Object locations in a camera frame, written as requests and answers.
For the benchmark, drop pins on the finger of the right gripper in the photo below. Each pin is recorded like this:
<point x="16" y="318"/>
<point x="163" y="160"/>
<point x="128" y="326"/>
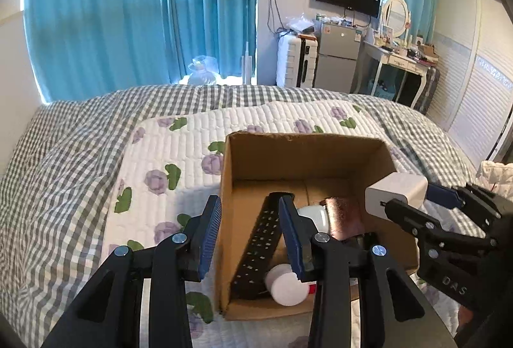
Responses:
<point x="411" y="220"/>
<point x="457" y="195"/>

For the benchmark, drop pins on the grey checkered bed sheet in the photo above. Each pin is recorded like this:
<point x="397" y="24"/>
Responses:
<point x="56" y="191"/>

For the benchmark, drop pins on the white earbuds case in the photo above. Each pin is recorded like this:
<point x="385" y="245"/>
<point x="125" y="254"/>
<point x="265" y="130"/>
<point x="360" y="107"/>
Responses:
<point x="319" y="215"/>

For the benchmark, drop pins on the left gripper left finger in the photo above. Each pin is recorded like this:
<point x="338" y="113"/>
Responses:
<point x="107" y="311"/>

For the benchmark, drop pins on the white suitcase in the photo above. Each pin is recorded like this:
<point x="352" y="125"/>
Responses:
<point x="296" y="61"/>

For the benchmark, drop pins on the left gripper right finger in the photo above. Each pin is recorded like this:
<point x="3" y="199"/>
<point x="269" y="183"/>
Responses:
<point x="393" y="311"/>

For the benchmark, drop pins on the silver mini fridge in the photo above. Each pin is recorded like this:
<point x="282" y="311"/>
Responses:
<point x="338" y="49"/>

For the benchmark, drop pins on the oval vanity mirror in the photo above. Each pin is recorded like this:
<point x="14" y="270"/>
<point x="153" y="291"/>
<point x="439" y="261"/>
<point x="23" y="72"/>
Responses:
<point x="395" y="15"/>

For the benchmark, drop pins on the white louvered wardrobe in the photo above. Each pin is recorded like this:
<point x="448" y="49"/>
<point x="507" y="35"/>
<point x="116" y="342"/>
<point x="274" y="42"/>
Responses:
<point x="473" y="98"/>

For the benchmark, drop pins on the pink booklet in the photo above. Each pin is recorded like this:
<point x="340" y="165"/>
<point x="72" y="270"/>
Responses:
<point x="344" y="218"/>

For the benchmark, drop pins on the white lotion bottle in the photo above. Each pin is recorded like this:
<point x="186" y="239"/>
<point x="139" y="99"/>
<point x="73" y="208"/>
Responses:
<point x="285" y="288"/>

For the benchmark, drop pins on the open cardboard box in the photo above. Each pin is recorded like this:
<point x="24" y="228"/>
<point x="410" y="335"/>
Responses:
<point x="313" y="167"/>

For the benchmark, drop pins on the clear plastic bag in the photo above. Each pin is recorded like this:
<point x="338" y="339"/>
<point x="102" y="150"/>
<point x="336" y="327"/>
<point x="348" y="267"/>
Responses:
<point x="203" y="71"/>

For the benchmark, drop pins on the black remote control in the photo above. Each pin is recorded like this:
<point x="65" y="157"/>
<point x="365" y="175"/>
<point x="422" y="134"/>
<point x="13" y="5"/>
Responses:
<point x="248" y="282"/>

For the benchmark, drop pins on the white dressing table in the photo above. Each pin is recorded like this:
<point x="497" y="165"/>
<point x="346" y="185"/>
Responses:
<point x="397" y="78"/>

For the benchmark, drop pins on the small white wall charger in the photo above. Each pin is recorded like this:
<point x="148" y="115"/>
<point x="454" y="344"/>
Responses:
<point x="411" y="189"/>

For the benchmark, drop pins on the white quilted bag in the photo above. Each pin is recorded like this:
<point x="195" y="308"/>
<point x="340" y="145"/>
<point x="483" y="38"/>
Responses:
<point x="496" y="177"/>

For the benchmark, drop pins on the blue window curtain left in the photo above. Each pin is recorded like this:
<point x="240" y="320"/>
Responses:
<point x="80" y="49"/>

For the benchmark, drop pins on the white floral quilted blanket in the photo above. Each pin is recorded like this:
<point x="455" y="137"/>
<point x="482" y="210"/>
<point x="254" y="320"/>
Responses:
<point x="172" y="164"/>

